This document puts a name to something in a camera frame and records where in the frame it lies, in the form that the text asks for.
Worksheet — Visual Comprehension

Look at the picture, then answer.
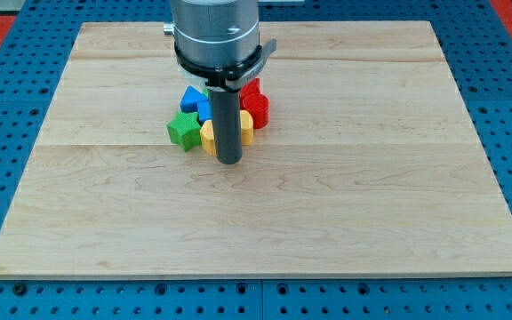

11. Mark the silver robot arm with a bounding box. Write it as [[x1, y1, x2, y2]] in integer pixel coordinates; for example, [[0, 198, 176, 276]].
[[170, 0, 260, 68]]

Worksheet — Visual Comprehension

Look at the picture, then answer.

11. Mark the green star block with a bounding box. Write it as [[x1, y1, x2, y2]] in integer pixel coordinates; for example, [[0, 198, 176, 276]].
[[167, 111, 201, 152]]

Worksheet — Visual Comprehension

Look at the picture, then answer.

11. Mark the red cylinder block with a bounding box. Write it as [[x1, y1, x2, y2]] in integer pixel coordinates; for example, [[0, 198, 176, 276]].
[[241, 93, 269, 129]]

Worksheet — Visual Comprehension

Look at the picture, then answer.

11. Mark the yellow heart block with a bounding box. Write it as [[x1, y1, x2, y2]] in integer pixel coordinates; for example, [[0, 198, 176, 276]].
[[200, 110, 254, 156]]

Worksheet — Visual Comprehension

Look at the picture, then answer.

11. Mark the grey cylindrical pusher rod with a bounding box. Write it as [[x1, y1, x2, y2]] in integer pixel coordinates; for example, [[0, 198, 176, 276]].
[[208, 88, 243, 164]]

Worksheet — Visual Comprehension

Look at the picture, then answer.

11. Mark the blue cube block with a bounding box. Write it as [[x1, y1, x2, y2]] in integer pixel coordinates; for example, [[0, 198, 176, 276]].
[[196, 100, 212, 124]]

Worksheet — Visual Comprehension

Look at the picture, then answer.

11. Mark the red block behind rod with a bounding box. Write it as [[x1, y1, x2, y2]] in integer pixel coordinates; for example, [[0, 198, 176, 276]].
[[240, 77, 260, 100]]

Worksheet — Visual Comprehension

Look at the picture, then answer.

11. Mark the blue triangle block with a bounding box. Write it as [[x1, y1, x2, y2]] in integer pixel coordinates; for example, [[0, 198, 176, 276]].
[[180, 86, 208, 113]]

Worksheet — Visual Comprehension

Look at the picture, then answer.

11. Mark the wooden board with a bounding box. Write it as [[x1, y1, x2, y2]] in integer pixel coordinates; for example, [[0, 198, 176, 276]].
[[0, 20, 512, 280]]

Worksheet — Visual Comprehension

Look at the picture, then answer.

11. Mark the black clamp ring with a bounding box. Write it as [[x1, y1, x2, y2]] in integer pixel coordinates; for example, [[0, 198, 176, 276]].
[[173, 38, 278, 92]]

